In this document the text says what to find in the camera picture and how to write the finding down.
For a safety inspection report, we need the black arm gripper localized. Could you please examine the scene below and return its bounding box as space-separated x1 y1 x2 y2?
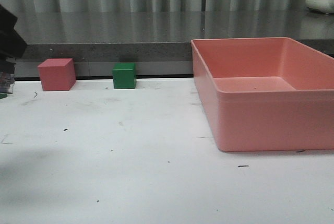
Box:
1 5 27 94

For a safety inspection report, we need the pink cube block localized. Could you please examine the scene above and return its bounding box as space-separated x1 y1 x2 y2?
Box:
38 58 76 91

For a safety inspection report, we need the pink plastic bin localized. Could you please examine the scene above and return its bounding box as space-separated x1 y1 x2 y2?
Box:
191 37 333 151

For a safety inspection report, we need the green cube block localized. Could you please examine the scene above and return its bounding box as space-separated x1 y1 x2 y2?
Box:
112 63 136 89

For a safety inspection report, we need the dark green block at edge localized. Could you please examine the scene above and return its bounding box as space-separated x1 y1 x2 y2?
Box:
0 93 7 99

